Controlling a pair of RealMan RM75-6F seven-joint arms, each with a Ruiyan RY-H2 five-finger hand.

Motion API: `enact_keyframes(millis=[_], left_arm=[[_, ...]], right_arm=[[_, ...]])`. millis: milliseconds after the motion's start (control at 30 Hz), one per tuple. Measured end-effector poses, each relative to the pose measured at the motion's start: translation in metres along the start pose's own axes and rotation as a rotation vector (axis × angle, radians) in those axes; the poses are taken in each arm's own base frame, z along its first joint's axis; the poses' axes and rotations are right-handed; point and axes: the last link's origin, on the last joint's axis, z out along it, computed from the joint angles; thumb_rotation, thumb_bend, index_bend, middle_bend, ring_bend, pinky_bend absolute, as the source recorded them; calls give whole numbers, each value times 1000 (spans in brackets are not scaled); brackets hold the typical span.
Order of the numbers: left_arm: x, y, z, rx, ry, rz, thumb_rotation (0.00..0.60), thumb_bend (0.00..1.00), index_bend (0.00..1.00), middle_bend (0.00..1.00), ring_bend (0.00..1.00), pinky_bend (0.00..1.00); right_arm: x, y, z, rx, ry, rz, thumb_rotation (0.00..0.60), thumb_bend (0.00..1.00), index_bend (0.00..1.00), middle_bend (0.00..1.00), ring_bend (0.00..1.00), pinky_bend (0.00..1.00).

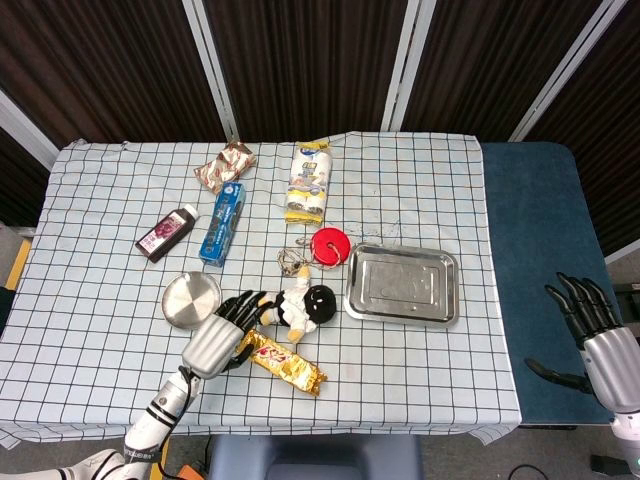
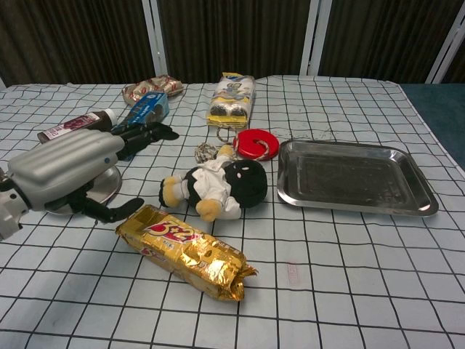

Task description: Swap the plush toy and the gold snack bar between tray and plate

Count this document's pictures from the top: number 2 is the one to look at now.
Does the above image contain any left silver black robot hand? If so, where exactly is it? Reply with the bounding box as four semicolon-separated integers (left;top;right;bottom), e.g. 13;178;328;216
7;121;181;225

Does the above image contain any gold foil biscuit pack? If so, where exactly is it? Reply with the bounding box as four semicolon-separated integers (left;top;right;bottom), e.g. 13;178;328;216
115;204;258;302

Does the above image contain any black and white plush toy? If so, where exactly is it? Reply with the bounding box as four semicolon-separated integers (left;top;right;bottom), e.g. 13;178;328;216
159;144;269;222

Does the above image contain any dark juice bottle white cap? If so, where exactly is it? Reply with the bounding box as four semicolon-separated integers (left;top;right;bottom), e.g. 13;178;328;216
36;108;118;145

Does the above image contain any round steel plate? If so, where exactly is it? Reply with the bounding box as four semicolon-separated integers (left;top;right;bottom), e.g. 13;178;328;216
43;165;123;215

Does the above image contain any blue cookie box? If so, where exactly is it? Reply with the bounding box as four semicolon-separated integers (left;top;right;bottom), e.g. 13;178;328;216
110;92;171;134

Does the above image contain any brown silver snack wrapper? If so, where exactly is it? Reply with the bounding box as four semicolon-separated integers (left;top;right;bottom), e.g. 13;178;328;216
121;74;185;108

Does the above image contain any white yellow cookie pack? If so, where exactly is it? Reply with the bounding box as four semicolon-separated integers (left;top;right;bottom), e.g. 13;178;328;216
206;71;256;128

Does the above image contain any red plastic disc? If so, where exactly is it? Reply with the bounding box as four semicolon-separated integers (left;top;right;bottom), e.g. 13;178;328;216
233;128;280;164

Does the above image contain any rectangular steel tray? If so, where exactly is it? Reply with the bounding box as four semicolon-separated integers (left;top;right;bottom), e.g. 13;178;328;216
277;139;440;217

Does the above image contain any white black checkered tablecloth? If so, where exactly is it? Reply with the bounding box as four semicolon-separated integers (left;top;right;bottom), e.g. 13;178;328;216
0;74;465;349

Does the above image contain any dark screen panel white frame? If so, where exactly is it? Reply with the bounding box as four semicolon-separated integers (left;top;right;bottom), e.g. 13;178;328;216
441;32;465;84
308;0;461;84
0;0;161;88
154;0;317;83

